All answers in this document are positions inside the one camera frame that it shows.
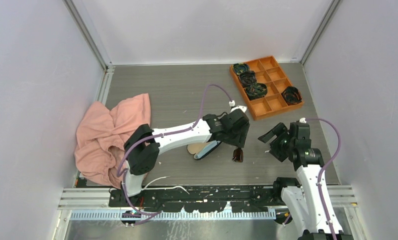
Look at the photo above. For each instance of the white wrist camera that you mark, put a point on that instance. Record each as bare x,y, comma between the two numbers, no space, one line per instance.
303,120
234,106

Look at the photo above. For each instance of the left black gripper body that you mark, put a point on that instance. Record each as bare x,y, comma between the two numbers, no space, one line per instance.
233,133

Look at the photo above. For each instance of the black glasses case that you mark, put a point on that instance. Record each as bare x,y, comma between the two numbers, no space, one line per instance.
194,148

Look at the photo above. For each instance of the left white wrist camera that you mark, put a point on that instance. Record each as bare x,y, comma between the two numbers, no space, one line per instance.
234,106

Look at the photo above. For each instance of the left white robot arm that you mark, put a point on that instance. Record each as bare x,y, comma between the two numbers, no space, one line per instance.
144,147

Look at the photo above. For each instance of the slotted cable duct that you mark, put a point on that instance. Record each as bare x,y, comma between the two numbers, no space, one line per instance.
113,215

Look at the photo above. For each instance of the orange compartment tray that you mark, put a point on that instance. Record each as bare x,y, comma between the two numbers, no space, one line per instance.
269,72

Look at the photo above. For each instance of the light blue cleaning cloth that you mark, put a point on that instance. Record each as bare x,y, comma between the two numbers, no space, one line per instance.
208,148

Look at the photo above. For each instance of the rolled dark belt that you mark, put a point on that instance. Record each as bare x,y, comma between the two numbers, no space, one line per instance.
240,68
247,78
256,91
292,96

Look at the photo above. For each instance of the brown tortoise sunglasses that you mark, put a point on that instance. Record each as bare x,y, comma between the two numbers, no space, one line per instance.
238,155

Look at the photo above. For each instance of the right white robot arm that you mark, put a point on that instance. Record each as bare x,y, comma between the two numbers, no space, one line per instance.
305,196

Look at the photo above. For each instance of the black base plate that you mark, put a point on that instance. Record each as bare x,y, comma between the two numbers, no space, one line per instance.
208,199

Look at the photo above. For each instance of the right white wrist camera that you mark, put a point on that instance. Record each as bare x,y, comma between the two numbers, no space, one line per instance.
303,120

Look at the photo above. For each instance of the pink cloth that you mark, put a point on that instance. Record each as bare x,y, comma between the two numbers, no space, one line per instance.
101,136

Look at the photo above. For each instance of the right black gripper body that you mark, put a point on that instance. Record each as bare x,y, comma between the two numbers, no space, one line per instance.
280,146

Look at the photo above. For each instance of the rolled dark belt top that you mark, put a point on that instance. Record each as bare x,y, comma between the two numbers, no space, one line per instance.
240,68

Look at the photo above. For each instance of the rolled dark belt right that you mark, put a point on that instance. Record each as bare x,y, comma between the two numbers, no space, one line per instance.
292,96

